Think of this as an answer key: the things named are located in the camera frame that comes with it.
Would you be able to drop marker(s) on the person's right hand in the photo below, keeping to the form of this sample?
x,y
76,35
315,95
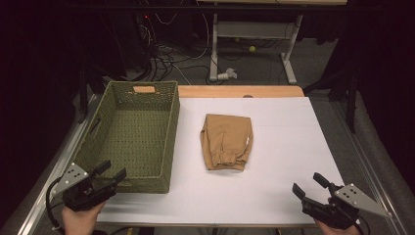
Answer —
x,y
336,231

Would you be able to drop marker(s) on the green woven basket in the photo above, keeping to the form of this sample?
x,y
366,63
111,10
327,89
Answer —
x,y
137,130

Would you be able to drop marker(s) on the tan pants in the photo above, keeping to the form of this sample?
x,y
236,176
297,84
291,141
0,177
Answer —
x,y
226,140

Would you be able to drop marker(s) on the black metal stand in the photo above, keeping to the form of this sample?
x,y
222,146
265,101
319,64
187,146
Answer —
x,y
350,98
83,94

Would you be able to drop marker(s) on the white table sheet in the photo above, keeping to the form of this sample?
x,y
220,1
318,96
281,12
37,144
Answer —
x,y
284,153

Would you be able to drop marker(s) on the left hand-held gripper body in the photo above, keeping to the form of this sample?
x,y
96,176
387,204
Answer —
x,y
81,196

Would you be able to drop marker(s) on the white desk frame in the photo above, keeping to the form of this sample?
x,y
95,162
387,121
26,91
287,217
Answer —
x,y
251,30

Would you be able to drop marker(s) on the yellow ball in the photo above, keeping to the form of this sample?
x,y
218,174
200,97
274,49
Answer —
x,y
252,48

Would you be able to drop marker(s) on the person's left hand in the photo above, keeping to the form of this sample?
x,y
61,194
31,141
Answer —
x,y
80,220

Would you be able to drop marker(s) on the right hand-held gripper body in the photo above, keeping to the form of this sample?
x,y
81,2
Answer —
x,y
329,212

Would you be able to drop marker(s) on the metal floor rail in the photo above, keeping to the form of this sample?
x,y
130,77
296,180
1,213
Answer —
x,y
362,153
55,169

